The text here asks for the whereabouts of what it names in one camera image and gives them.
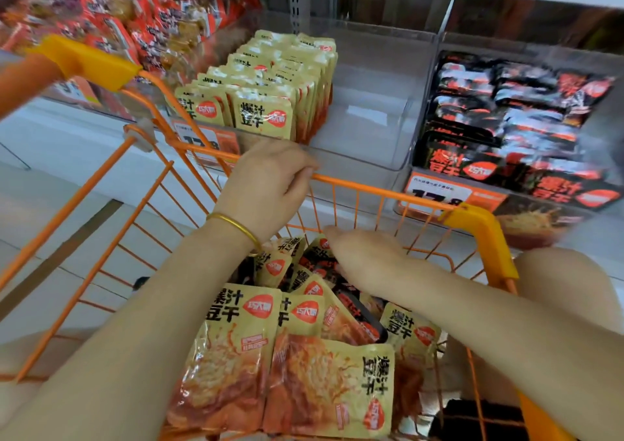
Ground person's right forearm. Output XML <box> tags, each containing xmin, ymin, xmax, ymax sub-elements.
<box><xmin>390</xmin><ymin>255</ymin><xmax>624</xmax><ymax>418</ymax></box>

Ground orange shopping cart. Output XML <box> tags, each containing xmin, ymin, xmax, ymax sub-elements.
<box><xmin>0</xmin><ymin>34</ymin><xmax>577</xmax><ymax>441</ymax></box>

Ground person's left forearm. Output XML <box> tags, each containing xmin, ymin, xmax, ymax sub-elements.
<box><xmin>0</xmin><ymin>223</ymin><xmax>257</xmax><ymax>441</ymax></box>

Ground person's right hand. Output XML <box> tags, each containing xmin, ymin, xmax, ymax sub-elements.
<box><xmin>322</xmin><ymin>226</ymin><xmax>411</xmax><ymax>295</ymax></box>

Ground orange price tag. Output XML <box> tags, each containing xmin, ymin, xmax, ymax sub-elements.
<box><xmin>400</xmin><ymin>170</ymin><xmax>510</xmax><ymax>224</ymax></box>
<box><xmin>170</xmin><ymin>118</ymin><xmax>242</xmax><ymax>159</ymax></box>

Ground black flame print snack packet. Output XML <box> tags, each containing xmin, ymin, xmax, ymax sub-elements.
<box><xmin>558</xmin><ymin>70</ymin><xmax>618</xmax><ymax>129</ymax></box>

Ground pile of red tan packets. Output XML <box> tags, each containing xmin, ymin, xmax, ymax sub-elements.
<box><xmin>0</xmin><ymin>0</ymin><xmax>263</xmax><ymax>86</ymax></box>

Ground pile of black orange snacks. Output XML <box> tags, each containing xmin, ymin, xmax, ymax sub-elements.
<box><xmin>166</xmin><ymin>235</ymin><xmax>445</xmax><ymax>437</ymax></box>

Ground person's right leg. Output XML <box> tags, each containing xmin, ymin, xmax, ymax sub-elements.
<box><xmin>439</xmin><ymin>245</ymin><xmax>624</xmax><ymax>408</ymax></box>

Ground person's left leg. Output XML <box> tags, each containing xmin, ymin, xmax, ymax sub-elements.
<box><xmin>0</xmin><ymin>328</ymin><xmax>60</xmax><ymax>427</ymax></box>

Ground person's left hand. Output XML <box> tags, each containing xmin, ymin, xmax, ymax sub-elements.
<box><xmin>213</xmin><ymin>138</ymin><xmax>321</xmax><ymax>244</ymax></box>

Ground gold bracelet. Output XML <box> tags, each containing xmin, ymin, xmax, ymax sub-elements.
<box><xmin>205</xmin><ymin>211</ymin><xmax>265</xmax><ymax>254</ymax></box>

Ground black shorts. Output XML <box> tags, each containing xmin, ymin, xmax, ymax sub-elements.
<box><xmin>429</xmin><ymin>397</ymin><xmax>532</xmax><ymax>441</ymax></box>

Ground person's leg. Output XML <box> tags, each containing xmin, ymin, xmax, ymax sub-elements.
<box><xmin>0</xmin><ymin>328</ymin><xmax>60</xmax><ymax>427</ymax></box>
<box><xmin>439</xmin><ymin>245</ymin><xmax>624</xmax><ymax>408</ymax></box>

